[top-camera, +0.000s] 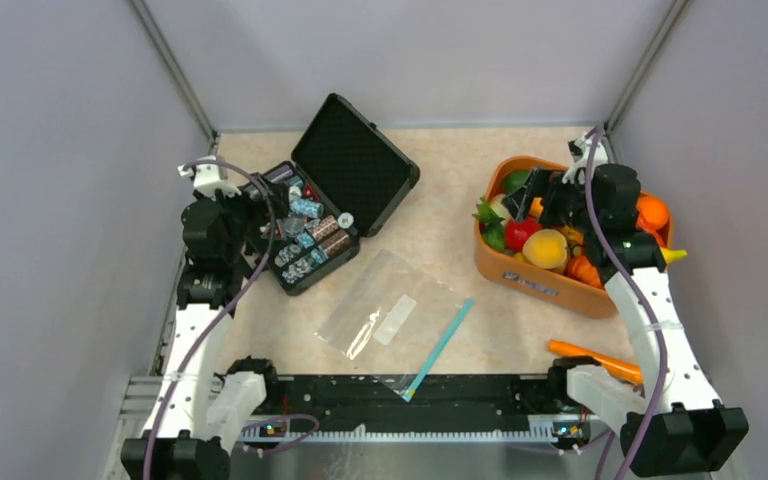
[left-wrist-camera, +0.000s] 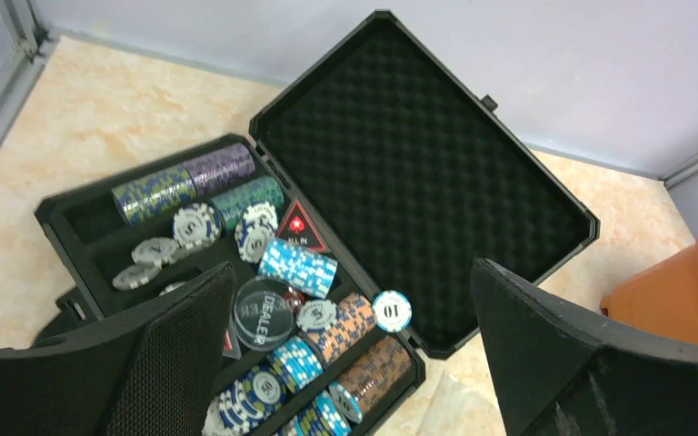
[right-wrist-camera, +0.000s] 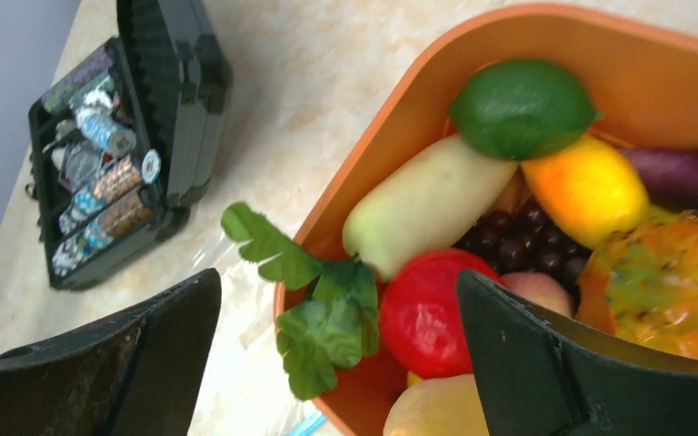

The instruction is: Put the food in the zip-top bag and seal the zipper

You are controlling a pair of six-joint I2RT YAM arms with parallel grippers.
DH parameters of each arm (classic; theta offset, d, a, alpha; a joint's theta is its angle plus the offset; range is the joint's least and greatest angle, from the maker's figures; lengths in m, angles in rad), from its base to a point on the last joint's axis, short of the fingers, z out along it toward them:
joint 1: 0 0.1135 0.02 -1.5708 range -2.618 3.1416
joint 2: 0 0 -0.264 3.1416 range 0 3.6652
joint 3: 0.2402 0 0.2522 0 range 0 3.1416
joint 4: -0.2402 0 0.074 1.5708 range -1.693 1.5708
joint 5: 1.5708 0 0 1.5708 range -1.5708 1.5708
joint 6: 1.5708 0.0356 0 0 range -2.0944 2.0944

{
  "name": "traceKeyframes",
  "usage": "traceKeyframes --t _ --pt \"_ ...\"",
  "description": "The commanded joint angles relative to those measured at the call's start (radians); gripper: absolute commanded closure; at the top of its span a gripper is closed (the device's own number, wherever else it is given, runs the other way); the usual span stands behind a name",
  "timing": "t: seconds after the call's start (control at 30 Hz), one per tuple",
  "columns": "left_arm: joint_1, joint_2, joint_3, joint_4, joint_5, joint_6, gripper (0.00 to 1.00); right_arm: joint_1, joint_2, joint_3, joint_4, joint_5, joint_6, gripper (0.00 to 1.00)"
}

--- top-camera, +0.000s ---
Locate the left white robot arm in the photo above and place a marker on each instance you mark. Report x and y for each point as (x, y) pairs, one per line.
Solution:
(192, 430)

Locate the green lime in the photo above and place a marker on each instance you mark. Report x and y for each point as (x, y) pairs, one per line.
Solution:
(514, 181)

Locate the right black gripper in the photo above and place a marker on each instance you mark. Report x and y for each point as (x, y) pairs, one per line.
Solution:
(543, 183)

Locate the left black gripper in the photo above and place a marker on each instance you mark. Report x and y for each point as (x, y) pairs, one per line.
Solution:
(259, 207)

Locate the orange tangerine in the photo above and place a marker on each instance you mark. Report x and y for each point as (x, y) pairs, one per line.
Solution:
(653, 214)

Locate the white radish with leaves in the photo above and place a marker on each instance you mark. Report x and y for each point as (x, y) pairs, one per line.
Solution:
(492, 217)

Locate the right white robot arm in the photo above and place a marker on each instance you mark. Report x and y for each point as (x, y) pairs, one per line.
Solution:
(677, 424)

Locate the orange carrot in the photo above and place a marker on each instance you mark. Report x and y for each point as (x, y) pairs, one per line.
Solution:
(622, 370)

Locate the clear zip top bag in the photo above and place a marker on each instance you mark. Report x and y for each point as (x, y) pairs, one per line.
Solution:
(394, 323)

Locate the white blue poker chip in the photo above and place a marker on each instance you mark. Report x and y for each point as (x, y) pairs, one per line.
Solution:
(345, 220)

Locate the orange plastic basket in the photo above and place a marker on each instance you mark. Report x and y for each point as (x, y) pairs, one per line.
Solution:
(555, 288)

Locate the red apple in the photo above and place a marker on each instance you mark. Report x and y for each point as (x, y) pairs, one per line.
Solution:
(517, 233)

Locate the yellow orange peach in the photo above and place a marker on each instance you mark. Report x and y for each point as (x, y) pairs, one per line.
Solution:
(547, 249)

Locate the black poker chip case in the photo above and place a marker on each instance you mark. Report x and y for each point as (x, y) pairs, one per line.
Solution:
(342, 163)

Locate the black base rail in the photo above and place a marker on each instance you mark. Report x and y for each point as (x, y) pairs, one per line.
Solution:
(518, 410)

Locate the yellow banana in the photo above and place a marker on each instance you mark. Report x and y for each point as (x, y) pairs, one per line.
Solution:
(670, 255)

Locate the small orange pumpkin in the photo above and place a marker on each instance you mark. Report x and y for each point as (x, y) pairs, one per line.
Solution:
(580, 269)

